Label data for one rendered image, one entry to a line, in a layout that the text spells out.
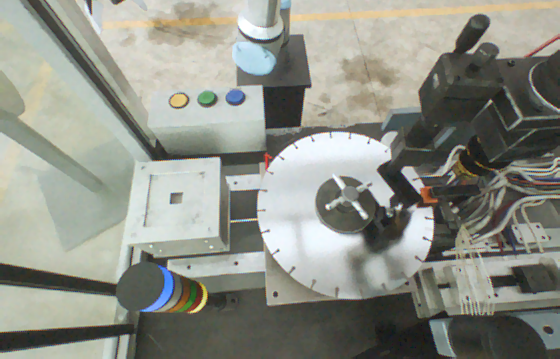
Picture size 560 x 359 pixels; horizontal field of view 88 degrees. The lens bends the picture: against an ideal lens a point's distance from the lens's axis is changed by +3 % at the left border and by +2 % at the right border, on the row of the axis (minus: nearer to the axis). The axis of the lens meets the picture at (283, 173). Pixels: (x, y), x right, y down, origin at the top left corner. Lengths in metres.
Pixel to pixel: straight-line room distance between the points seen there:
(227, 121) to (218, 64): 1.50
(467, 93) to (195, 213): 0.50
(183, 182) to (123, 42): 2.01
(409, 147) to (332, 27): 2.12
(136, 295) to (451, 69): 0.38
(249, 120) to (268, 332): 0.48
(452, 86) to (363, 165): 0.30
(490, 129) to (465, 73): 0.11
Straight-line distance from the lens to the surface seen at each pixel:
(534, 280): 0.75
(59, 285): 0.55
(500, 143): 0.42
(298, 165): 0.58
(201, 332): 0.73
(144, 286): 0.33
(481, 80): 0.35
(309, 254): 0.52
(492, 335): 0.40
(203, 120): 0.72
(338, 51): 2.30
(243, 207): 0.75
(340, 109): 1.92
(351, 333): 0.73
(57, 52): 0.54
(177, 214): 0.62
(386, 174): 0.51
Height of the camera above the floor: 1.46
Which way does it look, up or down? 63 degrees down
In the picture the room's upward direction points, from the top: 2 degrees clockwise
